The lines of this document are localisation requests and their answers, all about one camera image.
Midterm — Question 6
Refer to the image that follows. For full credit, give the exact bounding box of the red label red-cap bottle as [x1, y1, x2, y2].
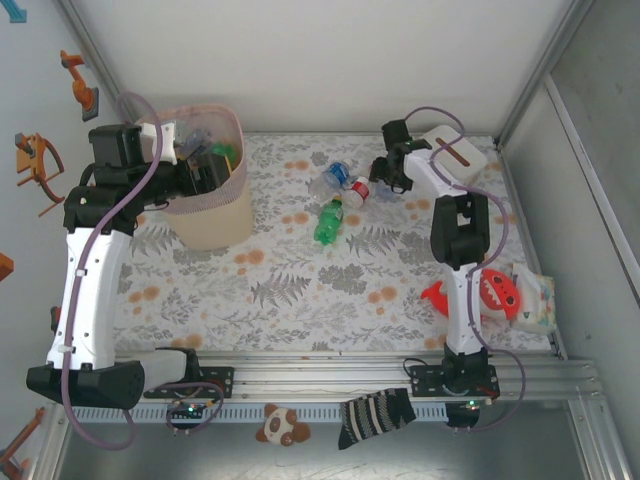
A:
[343, 174, 377, 209]

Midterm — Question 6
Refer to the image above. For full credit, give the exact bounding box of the beige bin with pink liner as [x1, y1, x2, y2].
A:
[133, 103, 255, 251]

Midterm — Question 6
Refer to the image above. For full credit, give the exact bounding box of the crushed blue label bottle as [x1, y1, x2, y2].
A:
[308, 158, 354, 200]

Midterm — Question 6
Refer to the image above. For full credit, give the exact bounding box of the white tissue box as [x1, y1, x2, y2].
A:
[418, 123, 489, 194]

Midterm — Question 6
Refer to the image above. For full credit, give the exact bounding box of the red shark toy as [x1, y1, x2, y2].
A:
[421, 280, 489, 332]

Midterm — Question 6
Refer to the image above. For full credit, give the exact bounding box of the red toothy monster toy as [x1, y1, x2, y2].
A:
[478, 268, 525, 322]

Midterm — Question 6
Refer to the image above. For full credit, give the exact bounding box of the floral tablecloth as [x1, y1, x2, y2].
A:
[107, 133, 551, 354]

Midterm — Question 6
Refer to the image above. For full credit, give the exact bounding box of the printed tissue pack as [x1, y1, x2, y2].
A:
[508, 262, 557, 335]

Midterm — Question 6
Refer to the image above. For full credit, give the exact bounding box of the grey side panel bar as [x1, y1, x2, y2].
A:
[544, 74, 640, 306]

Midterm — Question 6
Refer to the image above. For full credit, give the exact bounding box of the small lit circuit board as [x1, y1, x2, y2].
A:
[447, 399, 484, 427]
[167, 399, 206, 419]

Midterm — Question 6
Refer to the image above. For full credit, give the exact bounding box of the black white striped sock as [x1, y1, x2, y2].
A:
[337, 387, 418, 451]

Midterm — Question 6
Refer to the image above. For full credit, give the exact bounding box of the brown white panda plush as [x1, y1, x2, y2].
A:
[255, 402, 312, 447]

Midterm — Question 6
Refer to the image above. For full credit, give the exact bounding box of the aluminium frame post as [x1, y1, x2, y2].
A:
[57, 0, 132, 121]
[492, 0, 600, 149]

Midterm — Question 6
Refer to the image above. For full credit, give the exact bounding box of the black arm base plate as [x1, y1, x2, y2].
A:
[143, 366, 236, 400]
[408, 363, 501, 400]

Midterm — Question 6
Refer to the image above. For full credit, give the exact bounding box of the aluminium rail beam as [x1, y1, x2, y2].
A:
[47, 349, 604, 404]

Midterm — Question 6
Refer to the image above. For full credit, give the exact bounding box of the white slotted cable tray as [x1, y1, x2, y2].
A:
[67, 403, 451, 424]

